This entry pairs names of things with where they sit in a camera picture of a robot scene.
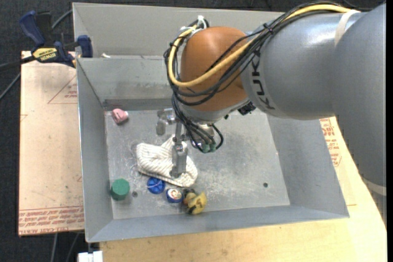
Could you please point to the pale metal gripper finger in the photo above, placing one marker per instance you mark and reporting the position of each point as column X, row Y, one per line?
column 162, row 124
column 179, row 159

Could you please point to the white knitted cloth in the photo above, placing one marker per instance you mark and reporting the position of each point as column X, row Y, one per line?
column 155, row 159

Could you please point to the blue round cap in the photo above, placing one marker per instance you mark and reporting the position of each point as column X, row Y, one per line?
column 156, row 185

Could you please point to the blue and white round badge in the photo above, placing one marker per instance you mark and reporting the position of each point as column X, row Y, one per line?
column 174, row 195

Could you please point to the small pink toy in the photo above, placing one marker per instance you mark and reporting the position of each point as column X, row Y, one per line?
column 119, row 116

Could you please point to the yellow toy duck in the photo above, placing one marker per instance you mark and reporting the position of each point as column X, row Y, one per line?
column 195, row 202

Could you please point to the grey metal bin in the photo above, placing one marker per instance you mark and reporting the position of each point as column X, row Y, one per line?
column 245, row 168

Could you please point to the green hexagonal block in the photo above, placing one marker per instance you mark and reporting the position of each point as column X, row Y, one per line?
column 119, row 189

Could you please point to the brown cardboard board, red print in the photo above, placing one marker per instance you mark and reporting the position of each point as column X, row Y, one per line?
column 46, row 147

